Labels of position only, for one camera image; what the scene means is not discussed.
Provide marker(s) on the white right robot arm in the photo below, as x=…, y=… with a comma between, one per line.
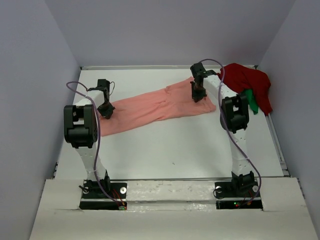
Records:
x=234, y=119

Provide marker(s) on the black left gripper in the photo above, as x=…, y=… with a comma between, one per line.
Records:
x=107, y=114

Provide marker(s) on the green t shirt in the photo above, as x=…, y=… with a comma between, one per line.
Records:
x=251, y=101

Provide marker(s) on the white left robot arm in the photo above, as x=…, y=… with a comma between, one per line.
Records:
x=82, y=129

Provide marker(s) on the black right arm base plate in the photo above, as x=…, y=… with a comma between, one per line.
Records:
x=228, y=199

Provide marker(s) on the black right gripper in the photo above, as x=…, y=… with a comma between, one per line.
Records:
x=197, y=96

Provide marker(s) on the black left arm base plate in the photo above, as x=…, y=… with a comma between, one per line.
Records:
x=92, y=198

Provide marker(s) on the red t shirt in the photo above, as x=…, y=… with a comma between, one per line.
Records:
x=239, y=78

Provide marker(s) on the pink t shirt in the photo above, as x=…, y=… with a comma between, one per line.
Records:
x=173, y=101

